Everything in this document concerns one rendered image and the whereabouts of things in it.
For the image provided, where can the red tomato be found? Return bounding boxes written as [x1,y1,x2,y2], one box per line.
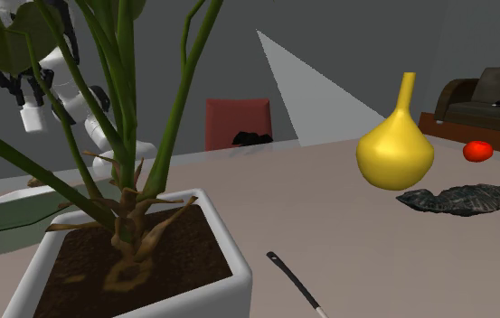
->
[462,140,495,164]

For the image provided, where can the black lumpy object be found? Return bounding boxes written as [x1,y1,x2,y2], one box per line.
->
[231,131,274,147]

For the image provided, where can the yellow long-necked vase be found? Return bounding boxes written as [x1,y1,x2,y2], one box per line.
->
[355,71,435,192]

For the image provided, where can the dark grey ridged flat object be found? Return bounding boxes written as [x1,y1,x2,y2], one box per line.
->
[395,183,500,218]

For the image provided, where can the white octagonal green-bottomed plate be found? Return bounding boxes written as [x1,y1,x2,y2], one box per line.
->
[0,178,124,257]

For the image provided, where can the brown sofa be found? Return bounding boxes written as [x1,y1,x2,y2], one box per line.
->
[434,66,500,133]

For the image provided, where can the green plant in white pot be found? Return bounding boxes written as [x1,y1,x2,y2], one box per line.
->
[0,0,254,318]

